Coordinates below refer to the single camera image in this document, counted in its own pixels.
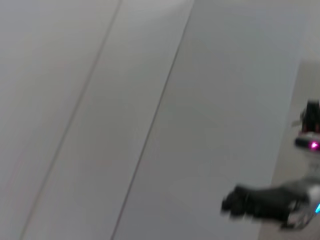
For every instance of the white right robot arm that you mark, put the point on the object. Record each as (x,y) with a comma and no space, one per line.
(312,195)

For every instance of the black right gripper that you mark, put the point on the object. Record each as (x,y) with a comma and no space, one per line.
(275,202)

